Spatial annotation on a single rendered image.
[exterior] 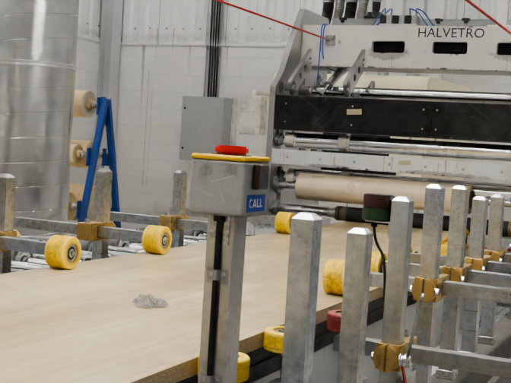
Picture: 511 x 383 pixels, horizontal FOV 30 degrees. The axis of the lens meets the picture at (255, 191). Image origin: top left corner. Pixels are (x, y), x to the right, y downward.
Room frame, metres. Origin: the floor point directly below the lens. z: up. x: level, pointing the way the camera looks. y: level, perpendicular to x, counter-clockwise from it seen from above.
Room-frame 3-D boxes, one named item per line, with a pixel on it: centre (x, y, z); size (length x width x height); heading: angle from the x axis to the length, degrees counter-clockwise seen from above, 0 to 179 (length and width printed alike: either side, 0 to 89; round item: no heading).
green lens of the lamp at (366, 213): (1.84, -0.24, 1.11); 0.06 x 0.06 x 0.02
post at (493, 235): (2.73, -0.69, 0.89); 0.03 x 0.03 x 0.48; 66
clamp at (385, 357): (1.84, -0.29, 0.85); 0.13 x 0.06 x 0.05; 156
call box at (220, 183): (1.12, 0.03, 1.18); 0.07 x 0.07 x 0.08; 66
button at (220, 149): (1.12, 0.03, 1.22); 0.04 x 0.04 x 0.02
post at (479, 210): (2.50, -0.59, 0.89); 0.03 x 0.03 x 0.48; 66
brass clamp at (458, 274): (2.29, -0.50, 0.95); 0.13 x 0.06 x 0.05; 156
